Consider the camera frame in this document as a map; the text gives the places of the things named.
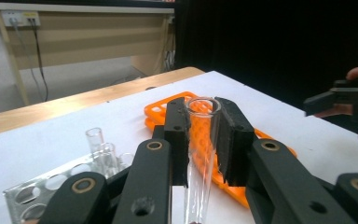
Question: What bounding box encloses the orange plastic test tube rack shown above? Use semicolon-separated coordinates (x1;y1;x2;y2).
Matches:
143;91;297;209

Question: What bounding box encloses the clear glass test tube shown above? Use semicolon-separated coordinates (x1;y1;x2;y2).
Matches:
185;96;222;224
85;127;104;157
98;142;119;179

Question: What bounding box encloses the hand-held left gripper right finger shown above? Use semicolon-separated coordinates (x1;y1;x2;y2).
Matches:
213;96;255;187

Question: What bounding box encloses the black hanging cable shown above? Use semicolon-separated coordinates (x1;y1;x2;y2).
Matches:
30;19;49;103

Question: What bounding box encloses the light wooden desk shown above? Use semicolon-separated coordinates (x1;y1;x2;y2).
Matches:
0;2;176;106

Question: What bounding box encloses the white table board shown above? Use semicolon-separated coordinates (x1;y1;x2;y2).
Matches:
0;70;358;224

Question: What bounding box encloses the silver metal test tube rack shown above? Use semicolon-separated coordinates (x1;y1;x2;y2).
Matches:
3;152;138;224

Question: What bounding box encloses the black curtain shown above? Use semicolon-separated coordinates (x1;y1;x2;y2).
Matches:
173;0;358;110

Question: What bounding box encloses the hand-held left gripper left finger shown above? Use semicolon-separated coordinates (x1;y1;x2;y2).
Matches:
151;96;191;188

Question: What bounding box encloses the grey hanging cable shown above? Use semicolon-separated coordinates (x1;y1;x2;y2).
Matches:
10;18;45;101

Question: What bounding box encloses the white wall socket strip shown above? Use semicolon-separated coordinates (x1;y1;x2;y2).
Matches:
1;10;41;27

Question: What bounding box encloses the wooden table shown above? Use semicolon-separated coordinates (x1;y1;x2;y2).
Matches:
0;65;206;139

